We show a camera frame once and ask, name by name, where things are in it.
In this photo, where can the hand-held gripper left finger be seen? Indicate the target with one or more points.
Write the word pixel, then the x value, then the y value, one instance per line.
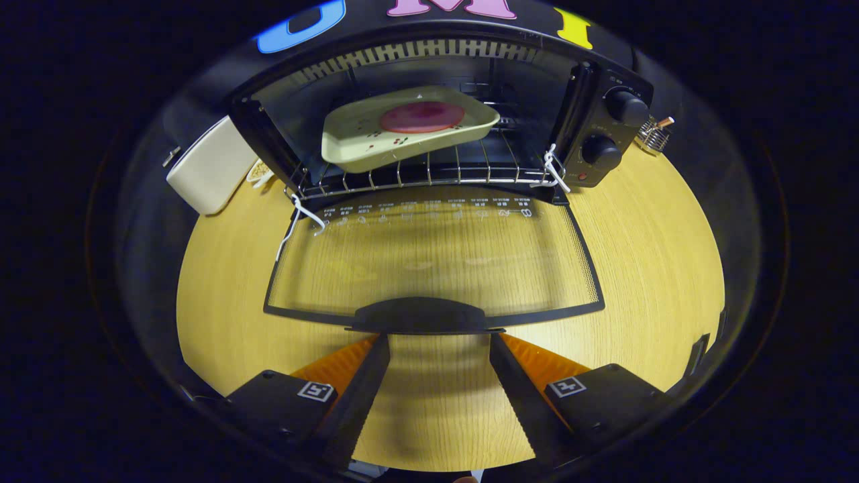
pixel 359 402

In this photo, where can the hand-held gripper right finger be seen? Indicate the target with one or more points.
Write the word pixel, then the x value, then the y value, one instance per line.
pixel 520 402

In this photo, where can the cream square plate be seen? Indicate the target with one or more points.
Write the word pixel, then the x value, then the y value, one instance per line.
pixel 356 137

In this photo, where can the pink ham slice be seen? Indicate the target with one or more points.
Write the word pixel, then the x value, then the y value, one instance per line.
pixel 423 117

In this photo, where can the black toaster oven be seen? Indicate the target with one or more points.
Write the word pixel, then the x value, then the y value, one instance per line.
pixel 604 121

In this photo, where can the white pop-up toaster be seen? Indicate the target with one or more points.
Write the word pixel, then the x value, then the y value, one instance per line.
pixel 211 168

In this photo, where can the small white dish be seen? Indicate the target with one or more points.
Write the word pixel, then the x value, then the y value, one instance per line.
pixel 258 173

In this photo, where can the silver clip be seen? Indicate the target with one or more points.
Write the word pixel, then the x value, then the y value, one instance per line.
pixel 171 155

